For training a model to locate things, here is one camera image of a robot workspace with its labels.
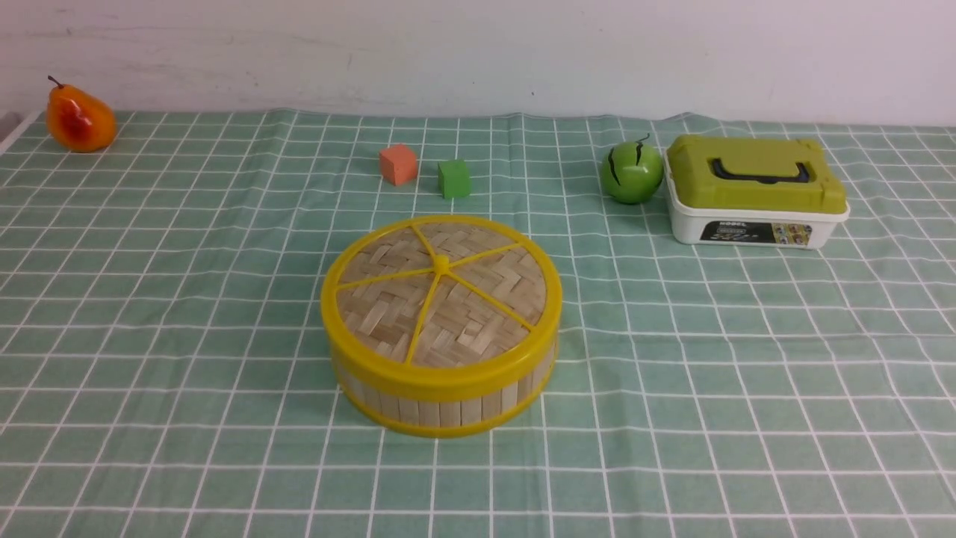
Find orange red toy pear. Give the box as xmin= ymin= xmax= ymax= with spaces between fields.
xmin=46 ymin=75 xmax=117 ymax=153

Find green checkered tablecloth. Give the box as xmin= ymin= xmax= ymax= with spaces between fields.
xmin=1 ymin=110 xmax=955 ymax=537

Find orange foam cube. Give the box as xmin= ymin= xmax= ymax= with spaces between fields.
xmin=379 ymin=143 xmax=419 ymax=186

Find green foam cube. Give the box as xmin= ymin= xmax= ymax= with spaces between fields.
xmin=438 ymin=159 xmax=472 ymax=199

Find white box with green lid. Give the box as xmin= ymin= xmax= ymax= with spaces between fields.
xmin=665 ymin=134 xmax=850 ymax=250

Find green toy apple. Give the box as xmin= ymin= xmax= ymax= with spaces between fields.
xmin=600 ymin=134 xmax=665 ymax=205

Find bamboo steamer base yellow rims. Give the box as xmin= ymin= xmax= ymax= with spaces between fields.
xmin=331 ymin=338 xmax=560 ymax=437

